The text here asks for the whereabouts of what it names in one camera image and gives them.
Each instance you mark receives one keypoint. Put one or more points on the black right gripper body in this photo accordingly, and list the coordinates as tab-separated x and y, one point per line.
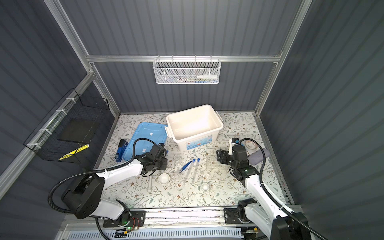
227	159

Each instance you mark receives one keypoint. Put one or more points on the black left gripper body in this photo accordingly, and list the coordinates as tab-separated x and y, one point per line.
161	165

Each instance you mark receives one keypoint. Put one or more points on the blue capped test tube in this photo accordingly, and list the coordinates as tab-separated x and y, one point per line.
196	170
189	170

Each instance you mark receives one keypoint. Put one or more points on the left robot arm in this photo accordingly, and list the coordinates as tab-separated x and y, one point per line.
83	197

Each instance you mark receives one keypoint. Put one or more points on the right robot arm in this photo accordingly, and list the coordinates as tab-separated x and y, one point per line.
274	218

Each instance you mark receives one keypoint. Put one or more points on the grey purple pouch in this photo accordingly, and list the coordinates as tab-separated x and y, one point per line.
257	157

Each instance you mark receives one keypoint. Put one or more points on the clear tape roll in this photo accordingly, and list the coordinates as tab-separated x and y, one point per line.
250	145

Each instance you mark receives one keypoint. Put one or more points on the white mortar bowl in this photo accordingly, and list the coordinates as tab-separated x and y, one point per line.
164	178

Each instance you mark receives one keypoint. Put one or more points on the clear test tube rack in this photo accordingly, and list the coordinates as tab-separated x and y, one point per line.
212	170

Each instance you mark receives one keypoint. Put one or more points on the blue plastic tweezers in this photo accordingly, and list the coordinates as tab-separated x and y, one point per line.
185	166

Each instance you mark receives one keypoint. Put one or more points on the blue stapler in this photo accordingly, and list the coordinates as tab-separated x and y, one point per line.
120	151

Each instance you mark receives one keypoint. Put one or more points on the small white dish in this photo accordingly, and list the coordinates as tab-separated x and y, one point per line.
205	187

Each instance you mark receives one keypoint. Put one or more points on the white plastic storage bin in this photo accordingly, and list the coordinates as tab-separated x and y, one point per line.
194	127

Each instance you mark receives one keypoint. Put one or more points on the black pad in basket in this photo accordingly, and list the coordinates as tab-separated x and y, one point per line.
79	131

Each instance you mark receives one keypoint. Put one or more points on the white bottle in basket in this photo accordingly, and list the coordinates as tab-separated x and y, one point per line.
208	77

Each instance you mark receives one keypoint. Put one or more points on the black wire side basket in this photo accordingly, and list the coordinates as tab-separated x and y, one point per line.
43	141

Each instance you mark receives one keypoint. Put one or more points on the white wire wall basket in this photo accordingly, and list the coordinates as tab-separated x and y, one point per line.
185	73

